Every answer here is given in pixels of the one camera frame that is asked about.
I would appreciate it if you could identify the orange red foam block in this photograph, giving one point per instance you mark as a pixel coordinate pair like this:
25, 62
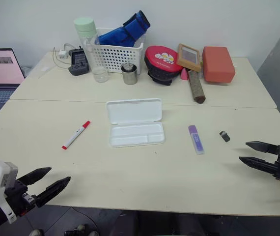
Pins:
218, 64

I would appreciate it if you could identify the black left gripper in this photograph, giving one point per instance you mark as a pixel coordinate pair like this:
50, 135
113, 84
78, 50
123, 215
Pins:
19, 199

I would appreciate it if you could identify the white perforated plastic basket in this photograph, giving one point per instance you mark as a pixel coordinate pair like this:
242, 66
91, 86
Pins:
116, 57

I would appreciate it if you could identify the blue folded umbrella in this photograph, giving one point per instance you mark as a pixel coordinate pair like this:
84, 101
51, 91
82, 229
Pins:
127, 32

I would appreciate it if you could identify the pink cone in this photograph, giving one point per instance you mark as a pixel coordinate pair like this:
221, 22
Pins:
184, 74

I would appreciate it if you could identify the red and white marker pen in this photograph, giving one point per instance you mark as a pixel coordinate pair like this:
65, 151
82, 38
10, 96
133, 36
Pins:
75, 135

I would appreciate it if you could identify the grey laptop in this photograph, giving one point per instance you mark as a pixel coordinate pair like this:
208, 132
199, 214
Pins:
0, 73

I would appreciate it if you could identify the clear bottle with green lid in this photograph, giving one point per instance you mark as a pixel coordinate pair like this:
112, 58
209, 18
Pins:
91, 49

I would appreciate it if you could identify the brown cylindrical roll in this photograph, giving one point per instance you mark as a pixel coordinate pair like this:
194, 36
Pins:
196, 87

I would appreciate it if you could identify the white wall charger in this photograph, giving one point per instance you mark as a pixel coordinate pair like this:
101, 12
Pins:
63, 54

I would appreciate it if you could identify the wooden picture frame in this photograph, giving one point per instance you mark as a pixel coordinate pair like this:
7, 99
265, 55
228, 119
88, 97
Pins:
189, 57

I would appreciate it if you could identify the white open pencil case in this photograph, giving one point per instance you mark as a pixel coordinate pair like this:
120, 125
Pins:
135, 115

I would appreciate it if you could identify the steel canister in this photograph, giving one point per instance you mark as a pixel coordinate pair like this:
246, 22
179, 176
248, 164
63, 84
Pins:
129, 75

